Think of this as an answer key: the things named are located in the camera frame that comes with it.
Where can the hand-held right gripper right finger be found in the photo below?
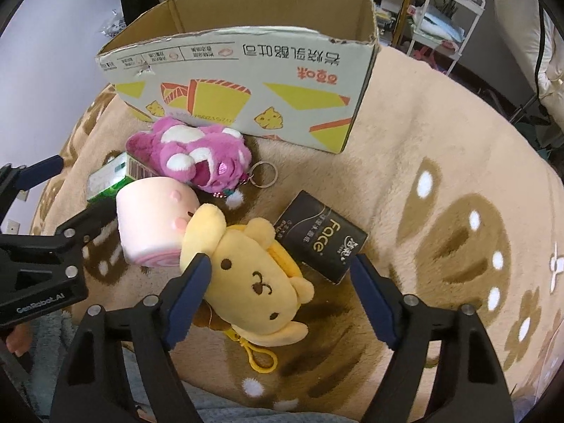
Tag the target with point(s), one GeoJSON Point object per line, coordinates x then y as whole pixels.
{"type": "Point", "coordinates": [374, 310]}

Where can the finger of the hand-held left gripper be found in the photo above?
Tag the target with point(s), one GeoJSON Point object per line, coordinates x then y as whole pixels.
{"type": "Point", "coordinates": [39, 172]}
{"type": "Point", "coordinates": [94, 218]}

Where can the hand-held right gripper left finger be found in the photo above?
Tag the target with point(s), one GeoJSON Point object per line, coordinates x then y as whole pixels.
{"type": "Point", "coordinates": [190, 299]}

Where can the green carton box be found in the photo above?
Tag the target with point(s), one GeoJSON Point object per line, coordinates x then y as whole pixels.
{"type": "Point", "coordinates": [110, 176]}

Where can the pink roll plush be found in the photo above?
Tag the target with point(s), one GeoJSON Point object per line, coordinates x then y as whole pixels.
{"type": "Point", "coordinates": [150, 220]}

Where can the black tissue pack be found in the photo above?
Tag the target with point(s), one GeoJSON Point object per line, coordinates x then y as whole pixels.
{"type": "Point", "coordinates": [317, 233]}

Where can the printed cardboard box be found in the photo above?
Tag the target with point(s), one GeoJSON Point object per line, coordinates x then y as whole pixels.
{"type": "Point", "coordinates": [246, 75]}

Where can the person's left hand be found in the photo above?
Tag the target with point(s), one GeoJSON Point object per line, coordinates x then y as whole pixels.
{"type": "Point", "coordinates": [18, 338]}

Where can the beige patterned blanket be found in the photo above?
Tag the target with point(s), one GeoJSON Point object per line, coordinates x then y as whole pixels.
{"type": "Point", "coordinates": [440, 141]}

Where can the light blue cloth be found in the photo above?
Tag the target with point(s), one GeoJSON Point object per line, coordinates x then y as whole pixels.
{"type": "Point", "coordinates": [440, 26]}

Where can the wooden shelf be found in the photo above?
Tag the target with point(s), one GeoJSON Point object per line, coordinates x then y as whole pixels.
{"type": "Point", "coordinates": [406, 4]}

